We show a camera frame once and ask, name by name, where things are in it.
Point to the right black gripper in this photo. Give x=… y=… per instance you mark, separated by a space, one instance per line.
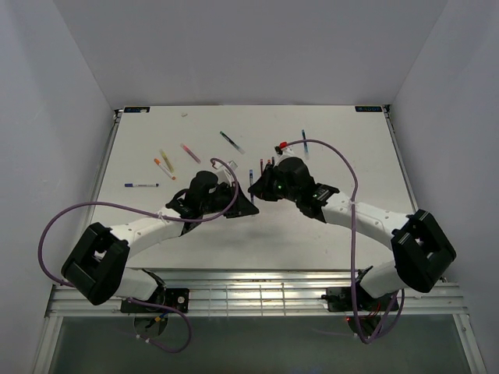
x=263 y=187

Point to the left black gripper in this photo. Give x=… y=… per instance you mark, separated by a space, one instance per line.
x=244 y=207

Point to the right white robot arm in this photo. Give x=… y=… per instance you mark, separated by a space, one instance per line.
x=421 y=250

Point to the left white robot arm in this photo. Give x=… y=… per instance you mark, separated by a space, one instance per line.
x=97 y=266

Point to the green pen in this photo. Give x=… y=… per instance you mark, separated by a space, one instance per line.
x=232 y=143

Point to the pink pen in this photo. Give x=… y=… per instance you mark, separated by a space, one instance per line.
x=190 y=153

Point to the yellow pen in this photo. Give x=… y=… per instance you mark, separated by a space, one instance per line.
x=167 y=161

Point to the orange capped pen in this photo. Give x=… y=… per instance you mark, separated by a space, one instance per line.
x=164 y=169

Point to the purple capped marker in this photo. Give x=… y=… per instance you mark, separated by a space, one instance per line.
x=141 y=185

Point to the right blue label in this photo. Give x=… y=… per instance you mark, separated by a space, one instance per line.
x=368 y=109

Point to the blue label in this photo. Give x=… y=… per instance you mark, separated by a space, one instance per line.
x=368 y=109
x=136 y=110

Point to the left blue label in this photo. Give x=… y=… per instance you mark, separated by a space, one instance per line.
x=136 y=110

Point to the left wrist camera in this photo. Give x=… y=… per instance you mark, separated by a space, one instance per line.
x=223 y=173

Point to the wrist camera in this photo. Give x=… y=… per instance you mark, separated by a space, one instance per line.
x=283 y=151
x=223 y=173

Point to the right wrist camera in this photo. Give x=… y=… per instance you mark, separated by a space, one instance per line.
x=283 y=151

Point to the aluminium frame rails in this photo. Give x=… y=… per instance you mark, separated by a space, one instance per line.
x=214 y=293

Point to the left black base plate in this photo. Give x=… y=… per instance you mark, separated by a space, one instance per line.
x=176 y=298

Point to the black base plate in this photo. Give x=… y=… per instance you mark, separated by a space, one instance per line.
x=339 y=299
x=176 y=298

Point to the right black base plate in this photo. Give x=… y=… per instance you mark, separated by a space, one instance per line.
x=339 y=299

